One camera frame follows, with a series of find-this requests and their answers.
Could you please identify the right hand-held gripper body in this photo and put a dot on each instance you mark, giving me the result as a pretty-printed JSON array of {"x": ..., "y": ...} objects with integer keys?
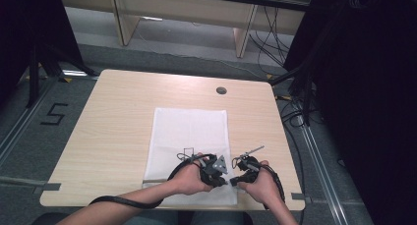
[{"x": 250, "y": 166}]

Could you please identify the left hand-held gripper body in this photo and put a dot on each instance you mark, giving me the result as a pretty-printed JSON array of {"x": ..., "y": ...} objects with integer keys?
[{"x": 214, "y": 167}]

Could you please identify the white cloth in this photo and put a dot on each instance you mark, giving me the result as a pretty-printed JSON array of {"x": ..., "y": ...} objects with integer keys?
[{"x": 190, "y": 130}]

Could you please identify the person's right hand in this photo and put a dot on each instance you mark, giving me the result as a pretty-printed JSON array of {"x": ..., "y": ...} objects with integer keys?
[{"x": 264, "y": 185}]

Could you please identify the person's left hand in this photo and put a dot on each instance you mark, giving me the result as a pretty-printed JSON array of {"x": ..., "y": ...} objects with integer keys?
[{"x": 188, "y": 180}]

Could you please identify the person's blue jeans leg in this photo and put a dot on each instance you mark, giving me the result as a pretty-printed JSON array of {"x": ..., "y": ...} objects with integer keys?
[{"x": 196, "y": 218}]

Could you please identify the grey tape strip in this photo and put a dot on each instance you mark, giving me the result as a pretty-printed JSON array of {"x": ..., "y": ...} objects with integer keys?
[
  {"x": 300, "y": 196},
  {"x": 47, "y": 187}
]

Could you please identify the black metal stand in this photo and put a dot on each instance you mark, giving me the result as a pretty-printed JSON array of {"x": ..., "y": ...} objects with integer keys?
[
  {"x": 32, "y": 74},
  {"x": 306, "y": 87}
]

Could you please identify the black curtain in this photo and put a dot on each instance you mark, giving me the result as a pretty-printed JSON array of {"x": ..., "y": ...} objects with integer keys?
[
  {"x": 367, "y": 87},
  {"x": 29, "y": 22}
]

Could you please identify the light wooden desk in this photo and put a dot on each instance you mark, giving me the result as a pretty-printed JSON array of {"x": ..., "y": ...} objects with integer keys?
[{"x": 183, "y": 12}]

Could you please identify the metal floor rail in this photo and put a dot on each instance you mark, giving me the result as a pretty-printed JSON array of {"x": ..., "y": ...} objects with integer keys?
[
  {"x": 23, "y": 120},
  {"x": 321, "y": 172}
]

